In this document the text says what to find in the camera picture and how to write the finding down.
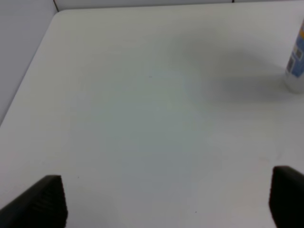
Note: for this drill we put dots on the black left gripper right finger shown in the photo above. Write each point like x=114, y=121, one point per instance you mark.
x=286, y=200

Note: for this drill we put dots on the white blue-capped shampoo bottle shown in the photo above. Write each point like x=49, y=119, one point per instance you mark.
x=294, y=74

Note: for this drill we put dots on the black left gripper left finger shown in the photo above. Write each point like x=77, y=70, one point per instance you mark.
x=43, y=205

